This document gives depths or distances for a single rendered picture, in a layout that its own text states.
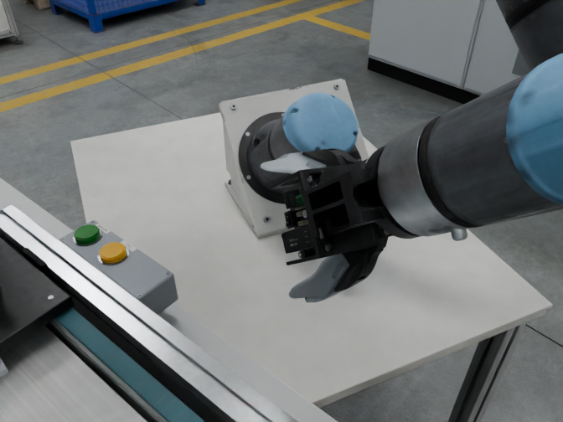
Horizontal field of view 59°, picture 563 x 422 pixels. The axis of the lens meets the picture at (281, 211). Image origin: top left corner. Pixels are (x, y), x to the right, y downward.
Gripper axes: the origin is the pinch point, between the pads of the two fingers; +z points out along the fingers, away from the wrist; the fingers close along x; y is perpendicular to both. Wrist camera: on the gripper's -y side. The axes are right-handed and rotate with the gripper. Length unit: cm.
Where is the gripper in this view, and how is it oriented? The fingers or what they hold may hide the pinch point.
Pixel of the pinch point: (296, 229)
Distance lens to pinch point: 53.8
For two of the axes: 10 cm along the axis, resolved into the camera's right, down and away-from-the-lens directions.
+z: -4.8, 2.0, 8.5
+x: 2.2, 9.7, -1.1
